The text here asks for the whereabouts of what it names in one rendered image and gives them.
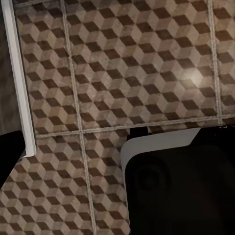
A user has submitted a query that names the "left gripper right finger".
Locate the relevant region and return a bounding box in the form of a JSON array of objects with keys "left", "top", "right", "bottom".
[{"left": 219, "top": 130, "right": 235, "bottom": 169}]

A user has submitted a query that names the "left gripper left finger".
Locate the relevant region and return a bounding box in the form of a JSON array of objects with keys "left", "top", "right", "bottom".
[{"left": 0, "top": 130, "right": 25, "bottom": 189}]

